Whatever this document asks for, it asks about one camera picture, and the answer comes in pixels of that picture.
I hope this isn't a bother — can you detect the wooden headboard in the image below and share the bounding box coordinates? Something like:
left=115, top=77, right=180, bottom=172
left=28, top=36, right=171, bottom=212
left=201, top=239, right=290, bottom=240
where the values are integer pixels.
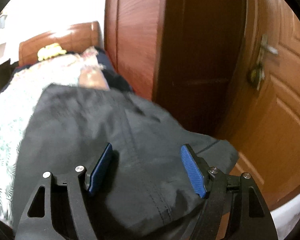
left=18, top=21, right=102, bottom=66

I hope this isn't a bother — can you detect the wooden door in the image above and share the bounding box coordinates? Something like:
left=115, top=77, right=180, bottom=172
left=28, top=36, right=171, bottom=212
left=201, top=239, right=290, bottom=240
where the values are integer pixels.
left=217, top=0, right=300, bottom=210

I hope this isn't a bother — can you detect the black jacket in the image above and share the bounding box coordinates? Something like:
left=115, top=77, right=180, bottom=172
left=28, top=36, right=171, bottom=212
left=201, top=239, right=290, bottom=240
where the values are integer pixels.
left=12, top=85, right=238, bottom=239

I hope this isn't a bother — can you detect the floral pillow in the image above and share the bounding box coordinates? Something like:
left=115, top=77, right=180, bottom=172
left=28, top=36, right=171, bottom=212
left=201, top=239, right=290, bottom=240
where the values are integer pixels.
left=75, top=46, right=110, bottom=90

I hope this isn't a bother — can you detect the metal door handle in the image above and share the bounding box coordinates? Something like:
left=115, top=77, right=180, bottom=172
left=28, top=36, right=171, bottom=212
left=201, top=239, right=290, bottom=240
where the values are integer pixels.
left=247, top=34, right=278, bottom=91

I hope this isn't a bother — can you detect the dark wooden chair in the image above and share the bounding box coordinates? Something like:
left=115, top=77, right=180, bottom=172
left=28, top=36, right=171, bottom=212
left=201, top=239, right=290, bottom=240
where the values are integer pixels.
left=0, top=60, right=19, bottom=91

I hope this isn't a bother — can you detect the yellow plush toy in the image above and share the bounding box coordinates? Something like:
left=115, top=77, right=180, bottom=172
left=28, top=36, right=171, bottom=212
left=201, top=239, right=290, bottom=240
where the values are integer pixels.
left=37, top=43, right=66, bottom=61

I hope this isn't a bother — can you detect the leaf print bed sheet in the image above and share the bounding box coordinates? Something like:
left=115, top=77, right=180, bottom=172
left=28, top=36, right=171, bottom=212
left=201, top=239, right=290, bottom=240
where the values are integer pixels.
left=0, top=54, right=83, bottom=226

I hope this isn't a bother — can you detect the wooden louvered wardrobe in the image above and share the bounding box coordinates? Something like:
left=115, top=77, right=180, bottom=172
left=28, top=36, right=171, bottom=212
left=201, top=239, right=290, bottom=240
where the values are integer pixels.
left=104, top=0, right=246, bottom=135

